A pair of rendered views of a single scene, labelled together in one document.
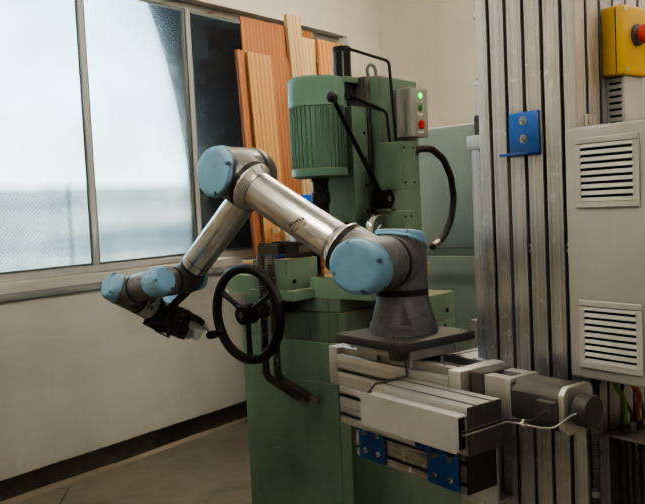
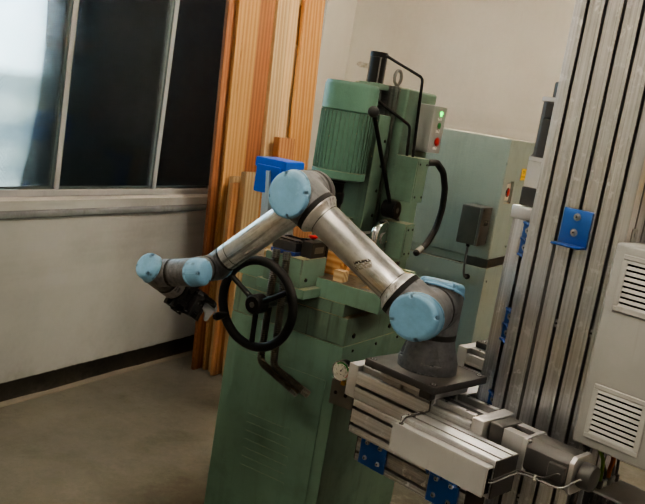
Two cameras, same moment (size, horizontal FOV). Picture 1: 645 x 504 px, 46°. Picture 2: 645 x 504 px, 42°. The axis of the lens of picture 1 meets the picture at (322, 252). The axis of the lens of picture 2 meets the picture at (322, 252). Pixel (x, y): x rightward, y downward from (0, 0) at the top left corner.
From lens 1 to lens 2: 63 cm
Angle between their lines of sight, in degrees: 12
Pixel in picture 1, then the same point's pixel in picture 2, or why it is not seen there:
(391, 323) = (423, 362)
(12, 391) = not seen: outside the picture
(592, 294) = (608, 382)
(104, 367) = (48, 296)
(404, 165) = (417, 181)
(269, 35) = not seen: outside the picture
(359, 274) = (416, 325)
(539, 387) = (553, 451)
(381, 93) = (408, 106)
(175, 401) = (106, 335)
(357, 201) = (366, 206)
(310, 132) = (342, 137)
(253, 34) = not seen: outside the picture
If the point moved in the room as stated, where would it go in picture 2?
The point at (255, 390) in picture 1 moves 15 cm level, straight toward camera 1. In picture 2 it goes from (235, 365) to (242, 381)
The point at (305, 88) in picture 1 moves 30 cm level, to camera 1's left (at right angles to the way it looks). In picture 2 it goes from (346, 94) to (250, 77)
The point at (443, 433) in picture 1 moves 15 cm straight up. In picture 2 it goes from (472, 478) to (486, 412)
